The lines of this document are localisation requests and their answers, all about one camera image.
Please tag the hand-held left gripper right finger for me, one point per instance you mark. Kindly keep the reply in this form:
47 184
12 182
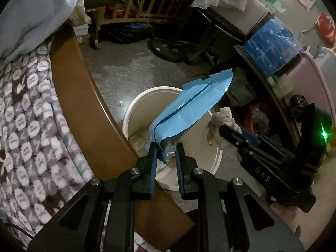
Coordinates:
179 168

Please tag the red packet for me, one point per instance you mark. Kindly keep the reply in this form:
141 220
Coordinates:
326 27

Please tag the white cardboard box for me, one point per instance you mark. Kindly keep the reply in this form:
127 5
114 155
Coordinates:
81 31

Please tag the black round fan base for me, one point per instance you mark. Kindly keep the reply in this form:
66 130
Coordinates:
168 51

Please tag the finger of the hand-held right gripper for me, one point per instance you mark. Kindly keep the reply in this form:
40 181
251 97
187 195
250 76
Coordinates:
252 136
236 139

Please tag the white tissue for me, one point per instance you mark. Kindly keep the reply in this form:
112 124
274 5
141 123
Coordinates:
223 118

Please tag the cream cloth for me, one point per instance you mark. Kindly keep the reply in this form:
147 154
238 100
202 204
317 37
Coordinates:
78 13

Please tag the white plastic container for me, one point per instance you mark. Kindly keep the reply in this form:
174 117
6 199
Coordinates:
326 60

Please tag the black plastic bag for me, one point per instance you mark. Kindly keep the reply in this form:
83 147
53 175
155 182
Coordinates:
123 34

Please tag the pink plastic tub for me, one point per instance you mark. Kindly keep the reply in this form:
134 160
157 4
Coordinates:
302 78

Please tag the wooden slatted crib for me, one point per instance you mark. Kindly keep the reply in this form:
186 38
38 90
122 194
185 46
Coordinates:
162 2

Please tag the grey appliance box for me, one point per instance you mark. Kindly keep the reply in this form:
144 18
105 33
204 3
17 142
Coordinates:
244 18

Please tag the grey-blue duvet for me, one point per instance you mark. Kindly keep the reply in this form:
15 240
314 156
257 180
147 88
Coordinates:
31 13

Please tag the white plastic waste bin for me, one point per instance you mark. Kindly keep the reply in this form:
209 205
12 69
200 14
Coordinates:
199 141

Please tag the printed fleece blanket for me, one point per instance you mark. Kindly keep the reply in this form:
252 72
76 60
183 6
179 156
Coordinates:
31 136

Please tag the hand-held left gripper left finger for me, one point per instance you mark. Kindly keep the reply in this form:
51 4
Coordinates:
153 168

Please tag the blue foil wrapper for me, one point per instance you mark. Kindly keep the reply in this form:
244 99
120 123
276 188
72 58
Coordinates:
189 107

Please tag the blue plastic pack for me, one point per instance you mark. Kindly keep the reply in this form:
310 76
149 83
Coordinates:
273 44

